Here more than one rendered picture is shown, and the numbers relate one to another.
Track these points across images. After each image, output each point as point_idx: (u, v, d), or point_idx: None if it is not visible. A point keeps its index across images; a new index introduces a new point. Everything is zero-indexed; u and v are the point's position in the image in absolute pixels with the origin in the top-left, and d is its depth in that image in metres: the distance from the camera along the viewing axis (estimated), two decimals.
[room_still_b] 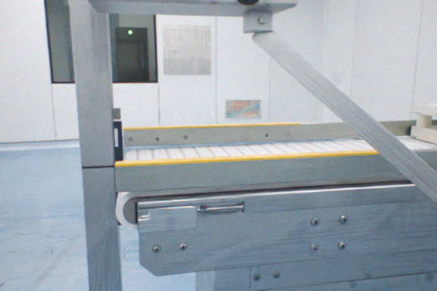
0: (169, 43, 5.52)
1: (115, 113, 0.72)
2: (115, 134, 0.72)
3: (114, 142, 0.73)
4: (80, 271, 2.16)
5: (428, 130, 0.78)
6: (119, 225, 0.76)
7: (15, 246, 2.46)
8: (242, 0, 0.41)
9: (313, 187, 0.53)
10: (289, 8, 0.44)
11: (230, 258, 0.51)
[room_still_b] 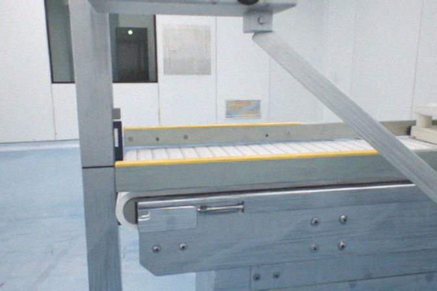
0: (169, 43, 5.52)
1: (115, 113, 0.72)
2: (115, 134, 0.72)
3: (114, 142, 0.73)
4: (80, 271, 2.16)
5: (428, 130, 0.78)
6: (119, 225, 0.76)
7: (15, 246, 2.46)
8: (242, 0, 0.41)
9: (313, 187, 0.53)
10: (289, 8, 0.44)
11: (230, 258, 0.51)
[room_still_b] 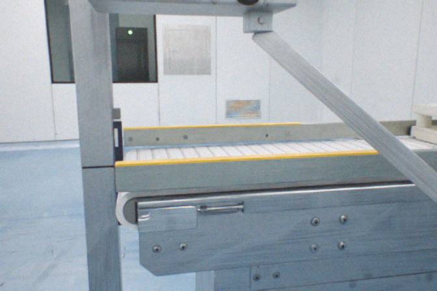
0: (169, 43, 5.52)
1: (115, 113, 0.72)
2: (115, 134, 0.72)
3: (114, 142, 0.73)
4: (80, 271, 2.16)
5: (428, 130, 0.78)
6: (119, 225, 0.76)
7: (15, 246, 2.46)
8: (242, 0, 0.41)
9: (313, 187, 0.53)
10: (289, 8, 0.44)
11: (230, 258, 0.51)
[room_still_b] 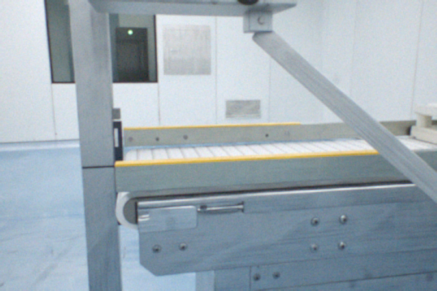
0: (169, 43, 5.52)
1: (115, 113, 0.72)
2: (115, 134, 0.72)
3: (114, 142, 0.73)
4: (80, 271, 2.16)
5: (428, 130, 0.78)
6: (119, 225, 0.76)
7: (15, 246, 2.46)
8: (242, 0, 0.41)
9: (313, 187, 0.53)
10: (289, 8, 0.44)
11: (230, 258, 0.51)
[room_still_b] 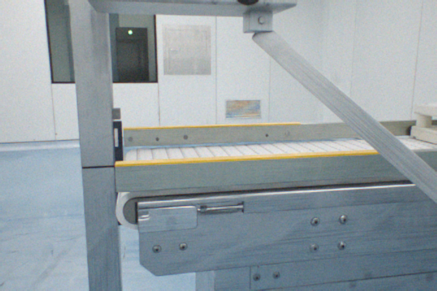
0: (169, 43, 5.52)
1: (115, 113, 0.72)
2: (115, 134, 0.72)
3: (114, 142, 0.73)
4: (80, 271, 2.16)
5: (428, 130, 0.78)
6: (119, 225, 0.76)
7: (15, 246, 2.46)
8: (242, 0, 0.41)
9: (313, 187, 0.53)
10: (289, 8, 0.44)
11: (230, 258, 0.51)
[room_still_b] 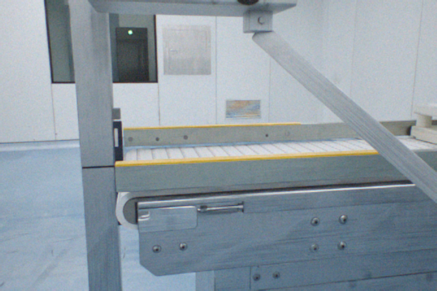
0: (169, 43, 5.52)
1: (115, 113, 0.72)
2: (115, 134, 0.72)
3: (114, 142, 0.73)
4: (80, 271, 2.16)
5: (428, 130, 0.78)
6: (119, 225, 0.76)
7: (15, 246, 2.46)
8: (242, 0, 0.41)
9: (313, 187, 0.53)
10: (289, 8, 0.44)
11: (230, 258, 0.51)
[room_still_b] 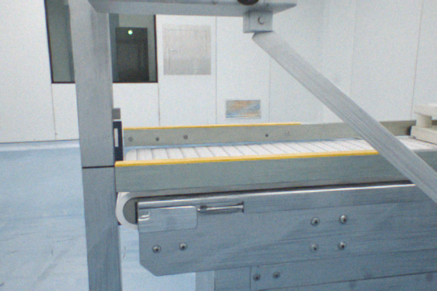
0: (169, 43, 5.52)
1: (115, 113, 0.72)
2: (115, 134, 0.72)
3: (114, 142, 0.73)
4: (80, 271, 2.16)
5: (428, 130, 0.78)
6: (119, 225, 0.76)
7: (15, 246, 2.46)
8: (242, 0, 0.41)
9: (313, 187, 0.53)
10: (289, 8, 0.44)
11: (230, 258, 0.51)
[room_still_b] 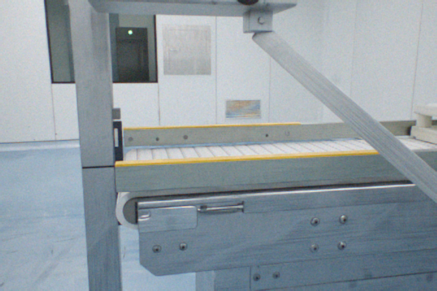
0: (169, 43, 5.52)
1: (115, 113, 0.72)
2: (115, 134, 0.72)
3: (114, 142, 0.73)
4: (80, 271, 2.16)
5: (428, 130, 0.78)
6: (119, 225, 0.76)
7: (15, 246, 2.46)
8: (242, 0, 0.41)
9: (313, 187, 0.53)
10: (289, 8, 0.44)
11: (230, 258, 0.51)
